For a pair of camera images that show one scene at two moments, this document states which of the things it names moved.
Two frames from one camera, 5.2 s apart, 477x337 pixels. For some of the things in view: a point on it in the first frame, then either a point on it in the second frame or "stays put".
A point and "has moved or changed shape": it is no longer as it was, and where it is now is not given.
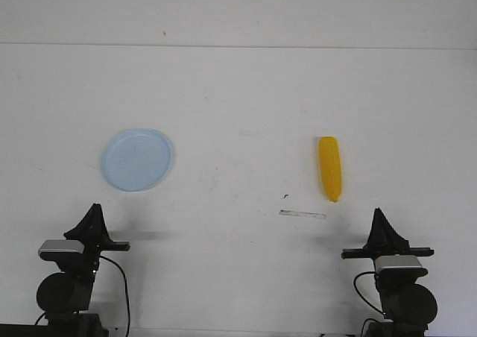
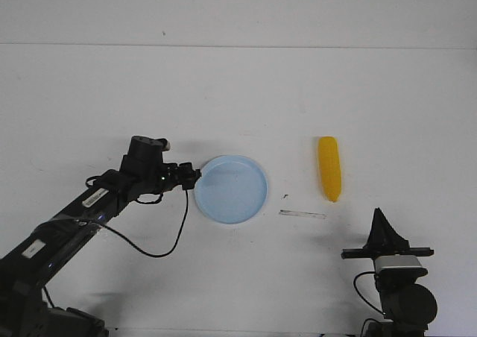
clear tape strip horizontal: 320,215 stays put
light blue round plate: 136,159 has moved or changed shape
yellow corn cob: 331,166 stays put
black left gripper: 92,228 to 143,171
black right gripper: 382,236 stays put
